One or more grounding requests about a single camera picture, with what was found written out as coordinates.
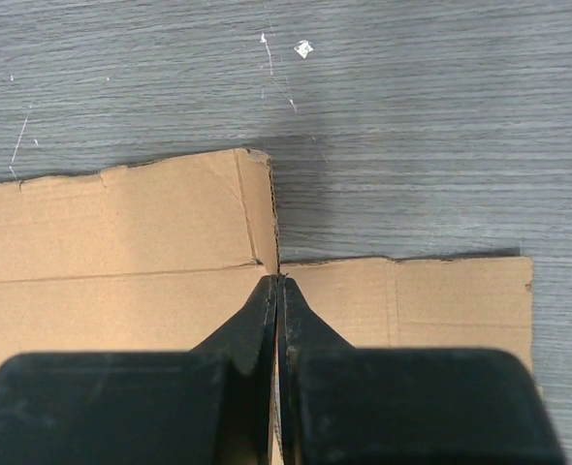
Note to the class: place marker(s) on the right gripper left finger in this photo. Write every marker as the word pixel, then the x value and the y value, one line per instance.
pixel 208 405

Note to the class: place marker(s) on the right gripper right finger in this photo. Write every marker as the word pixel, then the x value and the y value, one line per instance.
pixel 344 405

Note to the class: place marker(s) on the brown cardboard box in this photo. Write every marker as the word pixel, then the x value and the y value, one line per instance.
pixel 157 257

